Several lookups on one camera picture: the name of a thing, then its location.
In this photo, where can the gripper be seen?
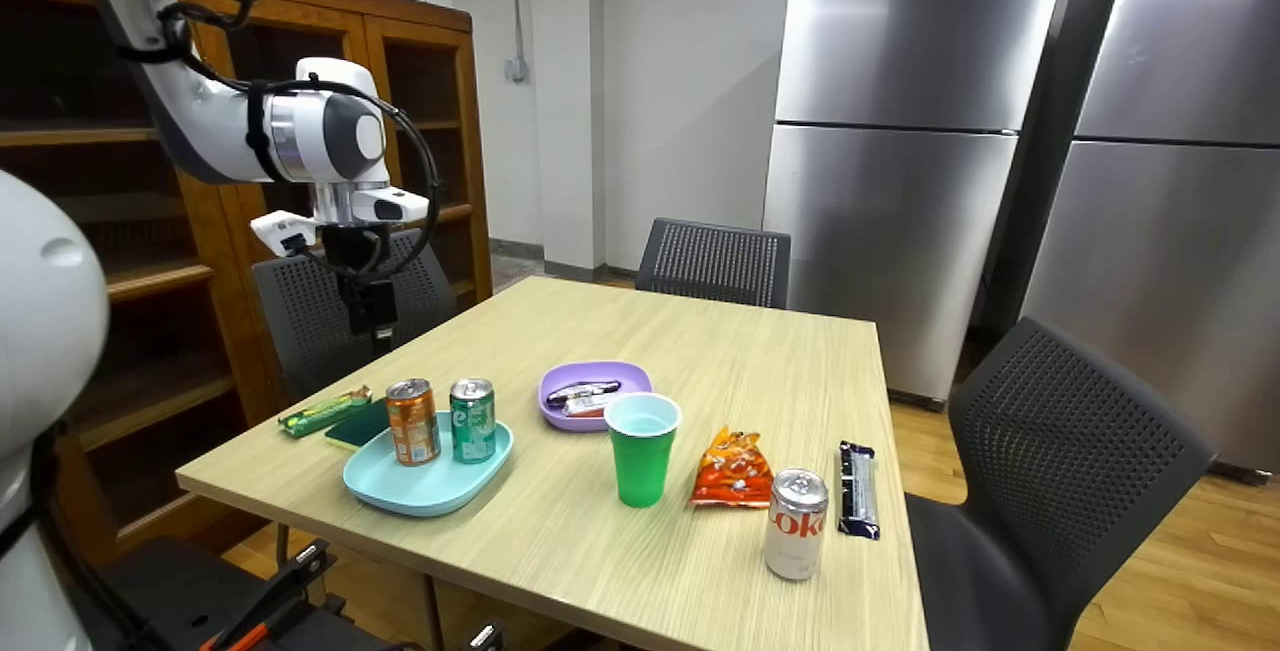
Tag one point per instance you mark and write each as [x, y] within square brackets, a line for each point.
[362, 271]

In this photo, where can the dark green packet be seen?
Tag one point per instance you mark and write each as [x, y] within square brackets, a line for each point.
[360, 426]

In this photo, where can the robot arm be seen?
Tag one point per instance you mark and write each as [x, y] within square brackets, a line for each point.
[205, 116]

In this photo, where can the wooden cabinet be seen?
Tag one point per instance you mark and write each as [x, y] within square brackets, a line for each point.
[150, 281]

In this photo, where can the wall socket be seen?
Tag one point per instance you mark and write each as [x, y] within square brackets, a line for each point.
[516, 69]

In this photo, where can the dark wrapped candy bar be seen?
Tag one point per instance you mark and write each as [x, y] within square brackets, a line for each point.
[583, 391]

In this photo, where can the dark blue candy bar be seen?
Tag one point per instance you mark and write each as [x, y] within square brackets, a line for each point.
[858, 491]

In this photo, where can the purple bowl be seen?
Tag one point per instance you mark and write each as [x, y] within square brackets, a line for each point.
[630, 376]

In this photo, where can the orange soda can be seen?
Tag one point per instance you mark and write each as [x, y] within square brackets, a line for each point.
[413, 426]

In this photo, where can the silver soda can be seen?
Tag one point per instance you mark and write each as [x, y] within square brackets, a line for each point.
[795, 531]

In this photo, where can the stainless steel refrigerator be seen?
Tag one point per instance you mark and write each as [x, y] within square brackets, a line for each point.
[900, 181]
[1170, 231]

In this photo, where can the green plastic cup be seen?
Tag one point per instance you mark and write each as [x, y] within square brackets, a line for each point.
[640, 466]

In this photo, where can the green soda can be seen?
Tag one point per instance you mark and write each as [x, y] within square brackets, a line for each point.
[473, 426]

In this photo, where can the green snack bar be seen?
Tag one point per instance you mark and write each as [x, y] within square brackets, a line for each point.
[322, 412]

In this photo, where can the black orange clamp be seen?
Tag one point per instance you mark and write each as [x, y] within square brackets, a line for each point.
[270, 601]

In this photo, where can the dark grey mesh chair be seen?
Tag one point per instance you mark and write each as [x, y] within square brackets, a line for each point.
[715, 261]
[300, 321]
[1060, 461]

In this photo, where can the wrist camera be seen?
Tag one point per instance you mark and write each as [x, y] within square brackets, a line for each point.
[281, 229]

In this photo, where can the orange chips bag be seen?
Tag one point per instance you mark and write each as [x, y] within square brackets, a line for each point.
[732, 471]

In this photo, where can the light blue plate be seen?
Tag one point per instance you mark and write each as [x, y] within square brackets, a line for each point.
[430, 491]

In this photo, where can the silver red wrapped candy bar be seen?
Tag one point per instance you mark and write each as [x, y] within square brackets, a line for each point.
[588, 405]

